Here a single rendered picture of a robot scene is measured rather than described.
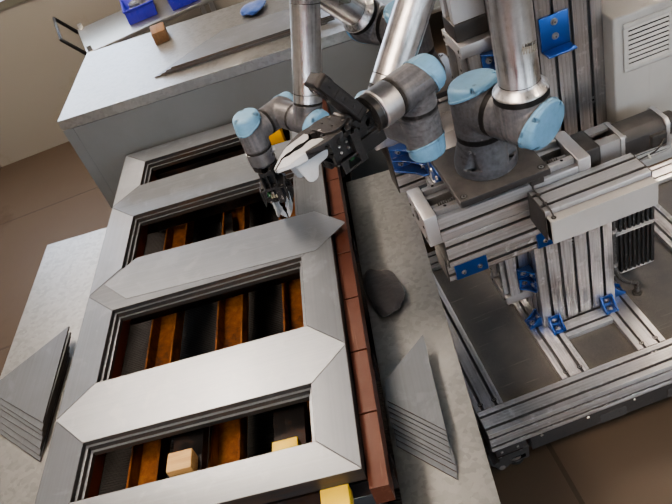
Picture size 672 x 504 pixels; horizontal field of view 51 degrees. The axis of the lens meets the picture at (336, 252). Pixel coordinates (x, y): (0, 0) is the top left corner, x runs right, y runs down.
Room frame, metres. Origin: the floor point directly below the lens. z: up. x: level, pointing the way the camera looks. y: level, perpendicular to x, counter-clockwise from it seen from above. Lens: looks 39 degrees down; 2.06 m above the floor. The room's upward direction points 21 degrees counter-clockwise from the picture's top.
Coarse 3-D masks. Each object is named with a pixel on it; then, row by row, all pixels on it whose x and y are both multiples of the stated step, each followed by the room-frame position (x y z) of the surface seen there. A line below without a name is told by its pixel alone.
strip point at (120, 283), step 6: (132, 264) 1.78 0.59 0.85; (126, 270) 1.76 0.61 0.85; (132, 270) 1.75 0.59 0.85; (114, 276) 1.75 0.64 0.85; (120, 276) 1.74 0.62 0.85; (126, 276) 1.73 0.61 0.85; (108, 282) 1.73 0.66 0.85; (114, 282) 1.72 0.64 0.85; (120, 282) 1.71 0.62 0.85; (126, 282) 1.70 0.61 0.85; (114, 288) 1.69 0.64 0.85; (120, 288) 1.68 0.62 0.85; (126, 288) 1.67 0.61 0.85; (120, 294) 1.66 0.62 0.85; (126, 294) 1.64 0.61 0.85
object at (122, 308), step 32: (160, 160) 2.36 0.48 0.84; (224, 192) 1.99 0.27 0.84; (256, 192) 1.96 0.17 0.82; (128, 256) 1.85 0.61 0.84; (192, 288) 1.56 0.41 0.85; (224, 288) 1.54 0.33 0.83; (352, 384) 1.05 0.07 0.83; (192, 416) 1.12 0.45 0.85; (224, 416) 1.10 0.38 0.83; (96, 448) 1.15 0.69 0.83; (320, 480) 0.83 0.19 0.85; (352, 480) 0.83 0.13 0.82
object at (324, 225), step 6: (318, 216) 1.66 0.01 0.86; (324, 216) 1.65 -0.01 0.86; (330, 216) 1.64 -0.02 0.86; (318, 222) 1.63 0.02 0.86; (324, 222) 1.62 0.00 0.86; (330, 222) 1.61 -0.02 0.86; (318, 228) 1.61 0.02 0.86; (324, 228) 1.60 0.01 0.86; (330, 228) 1.59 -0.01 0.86; (318, 234) 1.58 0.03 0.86; (324, 234) 1.57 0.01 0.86; (330, 234) 1.56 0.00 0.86; (318, 240) 1.56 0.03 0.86; (324, 240) 1.55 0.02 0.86; (318, 246) 1.53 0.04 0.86
